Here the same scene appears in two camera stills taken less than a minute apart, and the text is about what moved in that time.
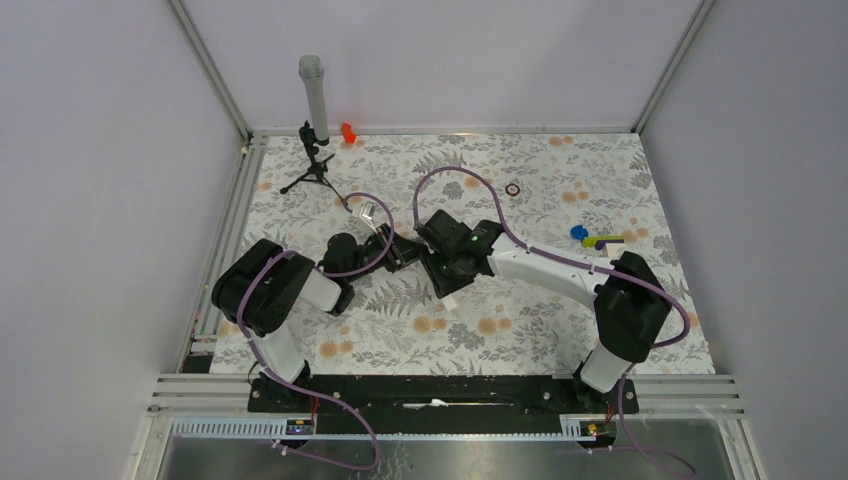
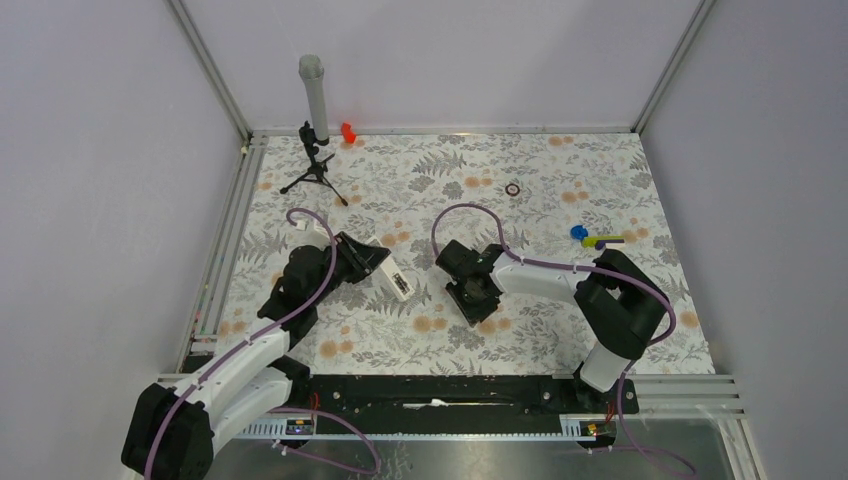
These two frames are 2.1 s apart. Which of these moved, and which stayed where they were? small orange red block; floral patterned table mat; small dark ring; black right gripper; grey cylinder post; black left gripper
Moved: black left gripper; black right gripper
Stayed: small orange red block; grey cylinder post; floral patterned table mat; small dark ring
